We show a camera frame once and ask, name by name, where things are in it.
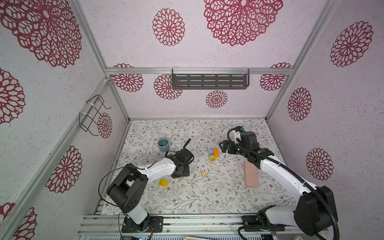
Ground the orange wooden block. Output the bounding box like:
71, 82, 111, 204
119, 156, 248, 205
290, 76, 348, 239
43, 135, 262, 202
213, 149, 220, 159

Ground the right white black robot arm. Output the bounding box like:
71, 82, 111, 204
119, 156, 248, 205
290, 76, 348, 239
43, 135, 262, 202
219, 126, 340, 240

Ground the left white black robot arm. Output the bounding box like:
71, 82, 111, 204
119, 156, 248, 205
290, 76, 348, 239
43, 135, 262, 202
107, 148, 194, 228

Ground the yellow wooden block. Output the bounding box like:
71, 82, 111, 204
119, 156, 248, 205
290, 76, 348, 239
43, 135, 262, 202
158, 180, 169, 187

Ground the pink sponge block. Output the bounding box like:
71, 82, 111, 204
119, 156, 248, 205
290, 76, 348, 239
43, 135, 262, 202
244, 162, 259, 188

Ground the teal ceramic cup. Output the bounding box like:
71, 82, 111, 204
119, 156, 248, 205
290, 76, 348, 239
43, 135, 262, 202
158, 138, 170, 153

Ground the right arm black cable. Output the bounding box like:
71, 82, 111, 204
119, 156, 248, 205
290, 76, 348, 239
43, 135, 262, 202
226, 125, 340, 240

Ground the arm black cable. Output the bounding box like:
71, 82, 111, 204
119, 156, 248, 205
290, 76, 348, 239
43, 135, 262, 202
226, 125, 340, 240
98, 138, 193, 238

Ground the dark grey wall shelf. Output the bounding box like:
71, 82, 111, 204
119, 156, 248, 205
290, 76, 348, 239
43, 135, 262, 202
171, 69, 250, 90

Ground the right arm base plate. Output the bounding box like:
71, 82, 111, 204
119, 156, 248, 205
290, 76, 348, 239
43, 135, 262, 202
242, 215, 286, 232

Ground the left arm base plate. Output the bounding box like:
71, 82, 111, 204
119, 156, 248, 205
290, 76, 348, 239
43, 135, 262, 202
122, 215, 164, 234

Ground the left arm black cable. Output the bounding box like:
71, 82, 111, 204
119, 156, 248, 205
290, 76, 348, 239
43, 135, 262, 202
98, 138, 193, 238

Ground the aluminium front rail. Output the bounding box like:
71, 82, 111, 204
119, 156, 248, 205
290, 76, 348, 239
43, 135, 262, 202
77, 213, 301, 236

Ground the black wire wall rack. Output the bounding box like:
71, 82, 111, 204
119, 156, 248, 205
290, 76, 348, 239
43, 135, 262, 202
78, 95, 113, 139

